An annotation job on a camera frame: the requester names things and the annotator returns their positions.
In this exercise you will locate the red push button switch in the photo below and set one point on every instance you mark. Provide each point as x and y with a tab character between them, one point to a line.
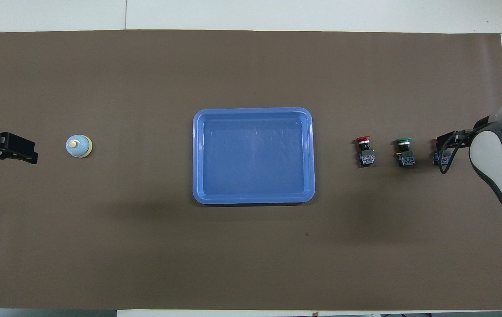
367	157

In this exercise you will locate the blue plastic tray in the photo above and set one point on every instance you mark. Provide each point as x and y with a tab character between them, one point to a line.
255	158

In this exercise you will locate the green push button switch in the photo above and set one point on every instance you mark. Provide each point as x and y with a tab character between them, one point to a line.
406	159

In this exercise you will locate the brown table mat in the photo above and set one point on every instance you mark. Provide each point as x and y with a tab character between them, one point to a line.
145	246

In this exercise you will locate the yellow push button switch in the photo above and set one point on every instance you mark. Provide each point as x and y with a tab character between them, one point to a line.
442	158

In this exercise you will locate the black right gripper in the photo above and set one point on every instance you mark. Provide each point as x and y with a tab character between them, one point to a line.
466	135

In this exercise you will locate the light blue call bell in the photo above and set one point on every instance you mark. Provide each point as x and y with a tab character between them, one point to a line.
78	146

